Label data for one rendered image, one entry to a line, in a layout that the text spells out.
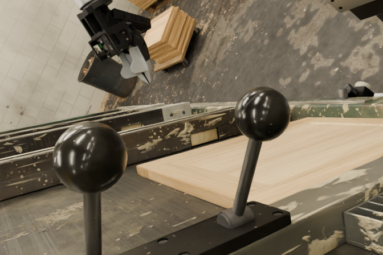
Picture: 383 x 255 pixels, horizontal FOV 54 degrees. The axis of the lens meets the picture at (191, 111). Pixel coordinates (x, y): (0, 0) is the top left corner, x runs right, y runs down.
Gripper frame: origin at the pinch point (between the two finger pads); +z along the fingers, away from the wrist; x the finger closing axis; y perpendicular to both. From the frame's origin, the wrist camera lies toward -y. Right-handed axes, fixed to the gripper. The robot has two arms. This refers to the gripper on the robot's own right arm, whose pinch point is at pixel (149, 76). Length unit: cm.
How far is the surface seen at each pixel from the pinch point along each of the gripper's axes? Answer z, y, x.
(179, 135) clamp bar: 15.3, 3.3, 1.9
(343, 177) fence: 15, 29, 47
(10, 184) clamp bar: 2.2, 36.2, -9.6
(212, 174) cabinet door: 14.8, 24.5, 26.1
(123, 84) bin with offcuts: 26, -260, -318
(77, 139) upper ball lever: -5, 53, 48
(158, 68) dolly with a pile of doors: 26, -240, -229
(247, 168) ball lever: 4, 43, 48
